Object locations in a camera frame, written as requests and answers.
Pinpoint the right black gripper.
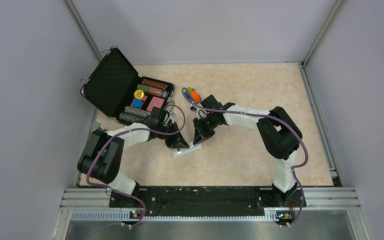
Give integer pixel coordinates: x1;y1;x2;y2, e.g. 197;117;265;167
194;113;219;146

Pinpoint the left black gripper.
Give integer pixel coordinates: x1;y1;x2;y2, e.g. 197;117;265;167
158;121;190;149

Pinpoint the white remote control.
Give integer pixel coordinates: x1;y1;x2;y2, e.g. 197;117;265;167
171;142;202;158

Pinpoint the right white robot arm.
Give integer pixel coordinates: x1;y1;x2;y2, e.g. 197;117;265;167
193;95;303;206

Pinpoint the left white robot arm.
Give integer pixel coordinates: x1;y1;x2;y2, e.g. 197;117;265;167
77;107;190;207

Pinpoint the colourful toy brick car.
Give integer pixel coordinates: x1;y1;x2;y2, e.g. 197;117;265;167
184;87;202;104

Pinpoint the pink playing card deck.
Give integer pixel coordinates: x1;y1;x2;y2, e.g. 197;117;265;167
146;96;165;112

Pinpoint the blue dealer chip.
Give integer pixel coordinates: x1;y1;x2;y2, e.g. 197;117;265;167
131;99;143;109

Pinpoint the green purple chip stack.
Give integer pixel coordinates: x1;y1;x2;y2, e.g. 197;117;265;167
118;112;145;125

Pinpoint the green red chip stack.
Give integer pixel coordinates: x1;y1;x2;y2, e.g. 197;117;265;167
137;84;164;97

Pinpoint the yellow big blind button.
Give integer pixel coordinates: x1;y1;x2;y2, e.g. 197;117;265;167
134;89;145;100

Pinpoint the brown chip stack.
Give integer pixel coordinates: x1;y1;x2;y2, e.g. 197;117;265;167
141;78;168;91

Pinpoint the black poker chip case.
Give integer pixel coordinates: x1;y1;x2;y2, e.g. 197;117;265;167
80;46;175;125

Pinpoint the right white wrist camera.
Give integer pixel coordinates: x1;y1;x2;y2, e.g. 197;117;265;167
189;105;203;119

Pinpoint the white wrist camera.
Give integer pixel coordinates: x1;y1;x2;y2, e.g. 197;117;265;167
189;105;203;119
164;106;177;122

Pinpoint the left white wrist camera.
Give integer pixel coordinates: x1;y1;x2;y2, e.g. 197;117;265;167
164;106;177;122

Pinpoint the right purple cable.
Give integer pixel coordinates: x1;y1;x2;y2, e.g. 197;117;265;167
181;87;310;228

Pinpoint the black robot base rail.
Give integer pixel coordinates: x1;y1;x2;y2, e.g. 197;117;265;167
109;186;307;217

